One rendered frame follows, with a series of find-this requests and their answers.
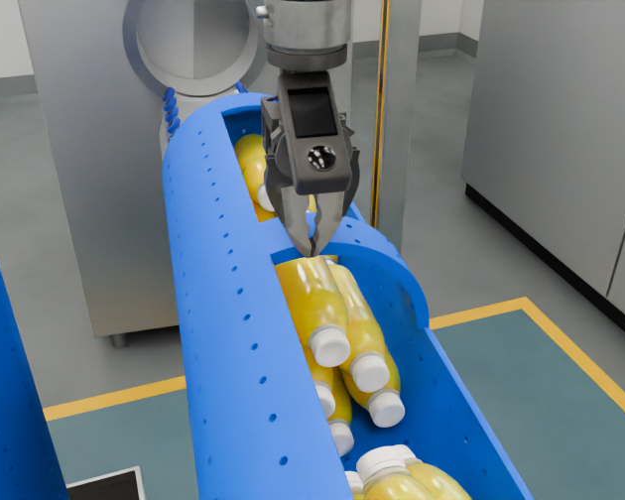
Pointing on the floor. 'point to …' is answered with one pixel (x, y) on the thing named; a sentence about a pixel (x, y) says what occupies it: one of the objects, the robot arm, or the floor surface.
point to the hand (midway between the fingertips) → (312, 249)
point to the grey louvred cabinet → (566, 142)
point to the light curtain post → (394, 115)
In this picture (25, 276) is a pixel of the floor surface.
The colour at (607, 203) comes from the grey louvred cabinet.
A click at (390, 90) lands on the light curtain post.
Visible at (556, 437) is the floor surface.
